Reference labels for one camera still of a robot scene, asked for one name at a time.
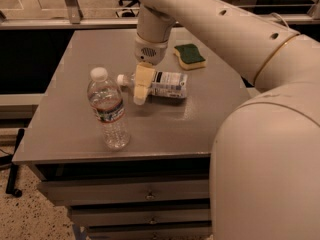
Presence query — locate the black office chair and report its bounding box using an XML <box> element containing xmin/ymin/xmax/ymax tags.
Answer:
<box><xmin>116</xmin><ymin>0</ymin><xmax>140</xmax><ymax>18</ymax></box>

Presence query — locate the clear bottle white label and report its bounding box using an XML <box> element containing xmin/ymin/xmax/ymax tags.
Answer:
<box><xmin>116</xmin><ymin>71</ymin><xmax>188</xmax><ymax>99</ymax></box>

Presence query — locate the white cable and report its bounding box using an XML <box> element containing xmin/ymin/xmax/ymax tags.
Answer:
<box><xmin>270</xmin><ymin>12</ymin><xmax>290</xmax><ymax>30</ymax></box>

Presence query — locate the green yellow sponge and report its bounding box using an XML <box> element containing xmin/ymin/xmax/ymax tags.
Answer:
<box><xmin>174</xmin><ymin>43</ymin><xmax>206</xmax><ymax>70</ymax></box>

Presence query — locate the black stand leg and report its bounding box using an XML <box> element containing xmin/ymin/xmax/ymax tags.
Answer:
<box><xmin>6</xmin><ymin>129</ymin><xmax>25</xmax><ymax>198</ymax></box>

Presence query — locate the clear bottle colourful label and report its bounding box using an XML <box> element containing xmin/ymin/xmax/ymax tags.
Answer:
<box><xmin>87</xmin><ymin>67</ymin><xmax>130</xmax><ymax>150</ymax></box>

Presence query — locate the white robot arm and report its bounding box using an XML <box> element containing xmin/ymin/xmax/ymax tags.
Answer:
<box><xmin>138</xmin><ymin>0</ymin><xmax>320</xmax><ymax>240</ymax></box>

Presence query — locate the grey drawer cabinet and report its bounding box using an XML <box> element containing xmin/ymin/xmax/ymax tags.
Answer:
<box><xmin>15</xmin><ymin>29</ymin><xmax>248</xmax><ymax>240</ymax></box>

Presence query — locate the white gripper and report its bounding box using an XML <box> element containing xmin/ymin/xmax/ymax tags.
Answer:
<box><xmin>133</xmin><ymin>33</ymin><xmax>168</xmax><ymax>105</ymax></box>

